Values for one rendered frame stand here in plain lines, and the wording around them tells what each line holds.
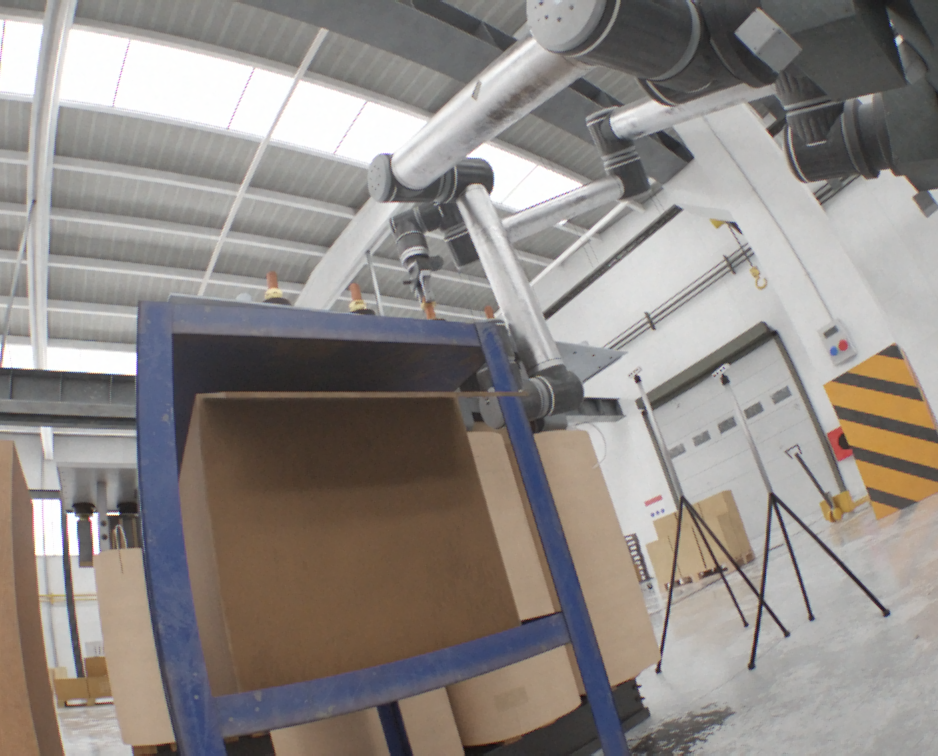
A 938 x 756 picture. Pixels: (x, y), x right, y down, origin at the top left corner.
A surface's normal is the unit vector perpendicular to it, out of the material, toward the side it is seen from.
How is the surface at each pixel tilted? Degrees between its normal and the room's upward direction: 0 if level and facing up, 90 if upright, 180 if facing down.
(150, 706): 90
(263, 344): 180
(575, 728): 90
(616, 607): 90
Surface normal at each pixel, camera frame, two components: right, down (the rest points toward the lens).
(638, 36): 0.40, 0.82
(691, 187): -0.78, -0.05
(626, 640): 0.58, -0.47
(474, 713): -0.37, -0.29
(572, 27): -0.82, 0.25
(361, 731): 0.37, -0.47
